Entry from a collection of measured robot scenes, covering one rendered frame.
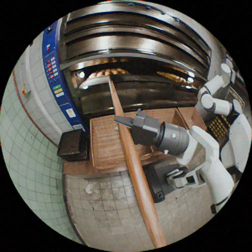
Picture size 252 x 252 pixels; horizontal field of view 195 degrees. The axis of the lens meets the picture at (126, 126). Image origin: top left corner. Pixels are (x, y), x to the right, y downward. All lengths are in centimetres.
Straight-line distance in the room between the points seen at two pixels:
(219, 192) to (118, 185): 130
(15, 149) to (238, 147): 170
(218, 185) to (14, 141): 143
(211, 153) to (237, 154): 29
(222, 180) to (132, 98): 81
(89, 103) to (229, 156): 109
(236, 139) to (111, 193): 149
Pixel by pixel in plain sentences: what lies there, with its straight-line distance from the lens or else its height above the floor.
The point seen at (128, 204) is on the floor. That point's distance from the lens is 142.
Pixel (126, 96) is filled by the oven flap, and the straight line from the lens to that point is 75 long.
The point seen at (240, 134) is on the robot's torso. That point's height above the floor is 132.
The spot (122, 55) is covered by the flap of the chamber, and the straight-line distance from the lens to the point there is 52.
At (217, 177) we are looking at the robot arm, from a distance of 23.
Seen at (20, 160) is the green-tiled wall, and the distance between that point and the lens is 126.
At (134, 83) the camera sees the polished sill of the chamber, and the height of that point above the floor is 117.
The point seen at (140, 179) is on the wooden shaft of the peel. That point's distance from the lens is 16.
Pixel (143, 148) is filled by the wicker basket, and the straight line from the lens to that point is 86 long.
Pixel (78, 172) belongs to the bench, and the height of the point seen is 58.
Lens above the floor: 136
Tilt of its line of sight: 49 degrees down
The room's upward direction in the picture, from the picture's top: straight up
